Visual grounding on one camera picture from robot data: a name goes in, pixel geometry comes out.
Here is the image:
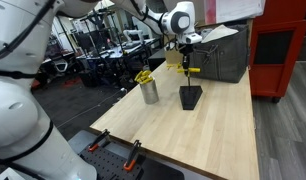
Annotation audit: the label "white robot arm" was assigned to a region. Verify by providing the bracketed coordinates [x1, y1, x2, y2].
[0, 0, 100, 180]

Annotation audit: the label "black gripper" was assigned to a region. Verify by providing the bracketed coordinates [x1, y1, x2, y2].
[178, 44, 193, 77]

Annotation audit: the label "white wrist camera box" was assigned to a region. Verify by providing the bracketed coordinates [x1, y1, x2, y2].
[186, 33, 202, 44]

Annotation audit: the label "red tool cabinet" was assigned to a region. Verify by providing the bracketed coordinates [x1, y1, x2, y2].
[249, 0, 306, 103]

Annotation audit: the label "black wedge stand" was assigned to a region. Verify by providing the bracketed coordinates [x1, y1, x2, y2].
[179, 86, 203, 110]

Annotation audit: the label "black orange clamp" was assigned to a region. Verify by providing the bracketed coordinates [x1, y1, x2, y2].
[123, 140, 141, 172]
[88, 129, 110, 152]

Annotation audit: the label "white paper in bin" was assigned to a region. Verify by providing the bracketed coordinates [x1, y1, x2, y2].
[202, 25, 238, 43]

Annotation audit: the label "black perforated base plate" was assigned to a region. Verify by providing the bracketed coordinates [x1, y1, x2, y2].
[79, 145, 143, 180]

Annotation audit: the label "yellow wrenches in holder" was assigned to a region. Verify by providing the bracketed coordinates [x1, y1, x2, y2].
[135, 70, 153, 84]

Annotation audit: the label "right black orange clamp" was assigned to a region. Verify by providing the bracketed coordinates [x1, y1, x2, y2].
[123, 140, 141, 172]

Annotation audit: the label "grey fabric bin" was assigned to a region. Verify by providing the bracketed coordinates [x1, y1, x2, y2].
[190, 24, 249, 83]

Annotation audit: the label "yellow wrench on table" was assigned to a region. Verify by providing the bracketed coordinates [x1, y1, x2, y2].
[166, 63, 182, 69]

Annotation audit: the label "left black orange clamp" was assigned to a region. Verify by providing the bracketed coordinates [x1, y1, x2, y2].
[88, 129, 110, 152]

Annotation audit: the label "yellow handled T wrench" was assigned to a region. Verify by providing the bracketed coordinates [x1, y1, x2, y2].
[177, 68, 201, 87]

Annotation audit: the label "silver cylindrical holder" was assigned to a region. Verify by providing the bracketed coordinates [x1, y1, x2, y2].
[140, 79, 159, 104]

